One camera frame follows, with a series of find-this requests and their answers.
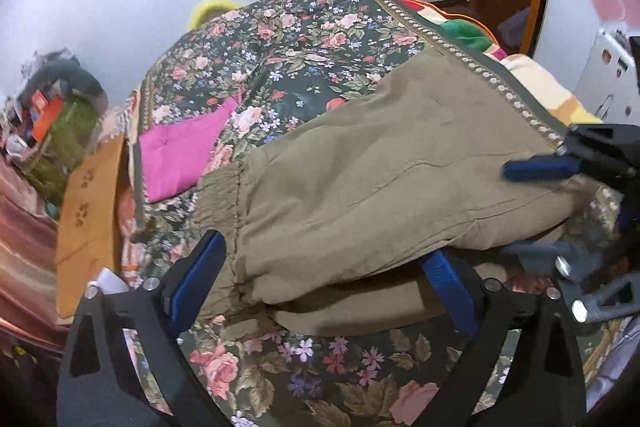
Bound cardboard box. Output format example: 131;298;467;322
54;132;132;319

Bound orange box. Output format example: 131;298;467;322
29;90;65;144

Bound dark purple bag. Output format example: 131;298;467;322
498;6;532;49

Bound floral blanket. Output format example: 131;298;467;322
120;0;640;427

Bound yellow fluffy cushion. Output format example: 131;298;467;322
189;0;247;30

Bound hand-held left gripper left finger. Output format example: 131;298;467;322
56;229;236;427

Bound colourful striped blanket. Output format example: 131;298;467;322
395;0;603;125

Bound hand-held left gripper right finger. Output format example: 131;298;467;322
420;249;588;427

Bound olive khaki pants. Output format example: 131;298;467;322
192;50;601;338

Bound pink striped cloth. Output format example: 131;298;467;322
0;154;68;345

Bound grey cloth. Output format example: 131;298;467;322
20;54;109;110

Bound white paper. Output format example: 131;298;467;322
90;268;129;296

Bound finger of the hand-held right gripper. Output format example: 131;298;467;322
500;239;640;324
502;122;640;193

